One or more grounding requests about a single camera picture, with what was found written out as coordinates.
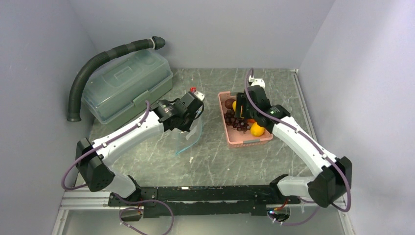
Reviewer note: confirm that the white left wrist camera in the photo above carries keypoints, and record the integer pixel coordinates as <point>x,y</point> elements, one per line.
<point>201,96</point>

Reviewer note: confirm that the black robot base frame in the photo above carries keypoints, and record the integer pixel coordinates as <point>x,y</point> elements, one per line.
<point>255,200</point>

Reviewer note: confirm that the aluminium rail frame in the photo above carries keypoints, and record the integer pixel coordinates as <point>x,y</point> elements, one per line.
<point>83,199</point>

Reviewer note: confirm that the dark red passion fruit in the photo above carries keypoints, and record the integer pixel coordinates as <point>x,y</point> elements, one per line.
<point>229,103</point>

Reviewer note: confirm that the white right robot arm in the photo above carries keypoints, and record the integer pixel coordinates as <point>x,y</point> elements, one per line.
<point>331,176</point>

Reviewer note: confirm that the pink plastic basket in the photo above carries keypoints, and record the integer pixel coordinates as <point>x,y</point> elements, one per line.
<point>235,138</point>

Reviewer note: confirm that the yellow lemon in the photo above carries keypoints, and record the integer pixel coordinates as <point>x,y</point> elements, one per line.
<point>256,130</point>

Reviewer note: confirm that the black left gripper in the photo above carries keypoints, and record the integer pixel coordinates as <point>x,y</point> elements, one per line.
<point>187,127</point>

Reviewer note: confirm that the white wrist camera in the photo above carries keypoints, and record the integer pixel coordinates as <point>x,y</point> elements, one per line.
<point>201,96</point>
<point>252,81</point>

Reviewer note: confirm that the grey green storage box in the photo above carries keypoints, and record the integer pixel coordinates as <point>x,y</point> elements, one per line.
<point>117,93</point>

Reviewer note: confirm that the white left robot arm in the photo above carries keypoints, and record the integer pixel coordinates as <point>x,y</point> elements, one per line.
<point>95,158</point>

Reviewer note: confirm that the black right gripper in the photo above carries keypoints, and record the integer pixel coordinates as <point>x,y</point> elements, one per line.
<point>241,101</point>

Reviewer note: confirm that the dark purple grape bunch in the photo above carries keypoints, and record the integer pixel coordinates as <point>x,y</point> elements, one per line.
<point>236,123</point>

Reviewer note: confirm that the clear zip top bag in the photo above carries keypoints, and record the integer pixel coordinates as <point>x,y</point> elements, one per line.
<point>183,140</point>

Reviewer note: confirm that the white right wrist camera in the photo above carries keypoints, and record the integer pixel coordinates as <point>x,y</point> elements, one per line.
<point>252,81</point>

